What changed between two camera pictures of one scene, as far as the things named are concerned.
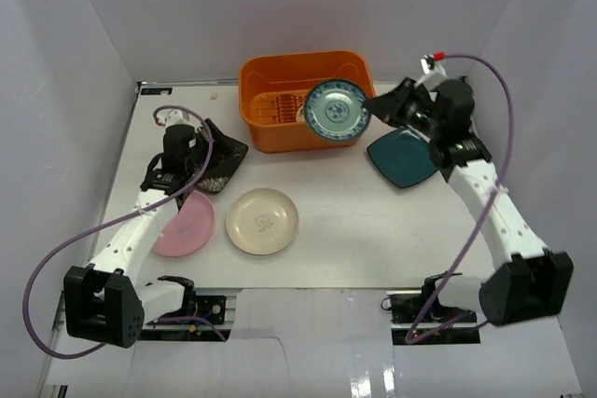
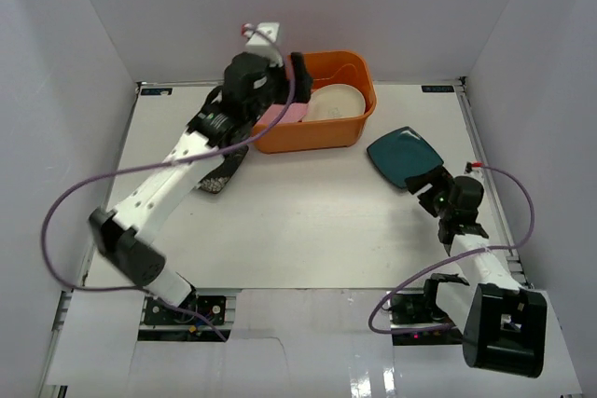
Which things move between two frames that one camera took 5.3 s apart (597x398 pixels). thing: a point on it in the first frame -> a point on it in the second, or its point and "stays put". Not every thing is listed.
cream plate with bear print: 262,221 -> 334,101
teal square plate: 403,157 stays put
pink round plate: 189,230 -> 278,114
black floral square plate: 226,157 stays put
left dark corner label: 156,90 stays put
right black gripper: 389,107 -> 437,179
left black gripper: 205,141 -> 289,83
